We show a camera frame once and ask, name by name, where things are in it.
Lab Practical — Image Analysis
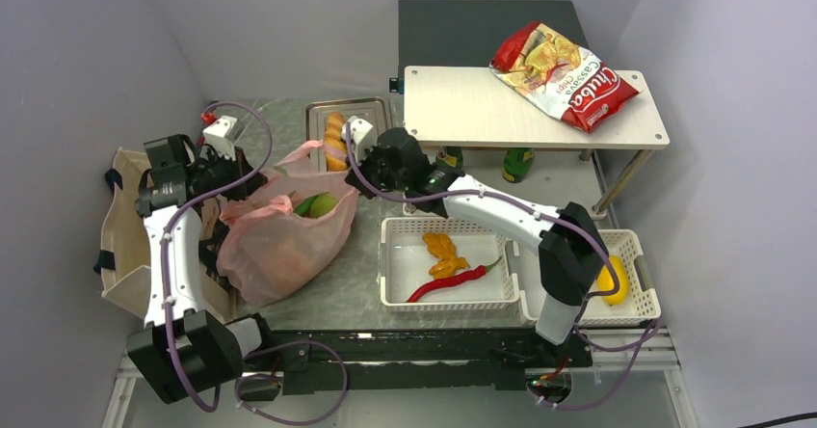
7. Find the pink plastic grocery bag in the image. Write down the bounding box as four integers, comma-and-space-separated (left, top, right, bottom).
217, 141, 358, 307

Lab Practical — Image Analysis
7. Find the dark grey back panel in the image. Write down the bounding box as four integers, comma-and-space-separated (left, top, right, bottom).
389, 0, 588, 94

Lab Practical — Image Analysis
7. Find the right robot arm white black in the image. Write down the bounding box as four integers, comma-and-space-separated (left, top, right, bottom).
341, 119, 610, 365

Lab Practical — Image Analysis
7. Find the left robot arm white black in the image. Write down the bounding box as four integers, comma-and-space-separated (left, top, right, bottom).
126, 134, 277, 404

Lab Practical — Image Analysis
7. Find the beige canvas tote bag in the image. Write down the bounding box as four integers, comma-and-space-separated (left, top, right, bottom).
94, 147, 236, 323

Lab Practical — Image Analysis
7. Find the green glass bottle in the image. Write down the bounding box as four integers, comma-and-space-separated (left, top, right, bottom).
435, 146, 463, 173
502, 147, 535, 183

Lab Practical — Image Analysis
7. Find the left white plastic basket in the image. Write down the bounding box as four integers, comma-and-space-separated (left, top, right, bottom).
378, 217, 519, 312

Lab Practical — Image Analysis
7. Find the yellow mango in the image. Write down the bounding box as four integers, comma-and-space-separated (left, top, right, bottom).
596, 255, 630, 307

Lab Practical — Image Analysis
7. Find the red cassava chips bag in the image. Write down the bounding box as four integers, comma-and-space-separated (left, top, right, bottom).
489, 21, 639, 134

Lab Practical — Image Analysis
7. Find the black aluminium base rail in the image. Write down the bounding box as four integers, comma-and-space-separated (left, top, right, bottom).
115, 328, 678, 395

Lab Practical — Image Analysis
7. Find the white two-tier shelf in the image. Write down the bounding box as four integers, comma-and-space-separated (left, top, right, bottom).
404, 66, 670, 220

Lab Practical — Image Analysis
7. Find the right white plastic basket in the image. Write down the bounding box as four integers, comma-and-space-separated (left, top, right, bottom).
506, 229, 661, 328

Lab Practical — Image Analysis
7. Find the left green glass bottle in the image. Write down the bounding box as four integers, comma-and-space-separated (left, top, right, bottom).
435, 146, 463, 173

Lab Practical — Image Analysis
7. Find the metal baking tray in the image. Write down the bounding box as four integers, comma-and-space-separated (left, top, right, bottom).
304, 96, 396, 174

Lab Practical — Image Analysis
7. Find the green cabbage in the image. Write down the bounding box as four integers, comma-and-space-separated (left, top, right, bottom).
308, 193, 338, 219

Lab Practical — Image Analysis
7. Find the right green glass bottle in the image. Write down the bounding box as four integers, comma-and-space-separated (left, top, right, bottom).
502, 147, 535, 183

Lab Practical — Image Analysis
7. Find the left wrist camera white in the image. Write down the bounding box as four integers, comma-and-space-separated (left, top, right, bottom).
202, 116, 244, 161

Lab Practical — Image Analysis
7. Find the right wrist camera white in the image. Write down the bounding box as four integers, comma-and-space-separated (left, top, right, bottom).
341, 116, 378, 164

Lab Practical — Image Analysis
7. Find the red chili pepper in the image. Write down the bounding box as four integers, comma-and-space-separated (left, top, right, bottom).
406, 256, 503, 303

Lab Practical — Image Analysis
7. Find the bread loaf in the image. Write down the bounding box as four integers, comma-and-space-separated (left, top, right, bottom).
323, 112, 348, 172

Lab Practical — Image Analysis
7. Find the orange habanero pepper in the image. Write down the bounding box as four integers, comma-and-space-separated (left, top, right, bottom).
422, 232, 470, 280

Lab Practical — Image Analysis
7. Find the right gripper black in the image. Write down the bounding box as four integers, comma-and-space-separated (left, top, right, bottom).
346, 141, 410, 201

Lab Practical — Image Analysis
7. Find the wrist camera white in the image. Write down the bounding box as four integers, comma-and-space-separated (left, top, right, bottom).
341, 116, 378, 164
202, 116, 244, 161

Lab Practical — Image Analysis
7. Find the white plastic basket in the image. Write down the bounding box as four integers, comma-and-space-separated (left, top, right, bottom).
378, 217, 519, 312
506, 229, 661, 328

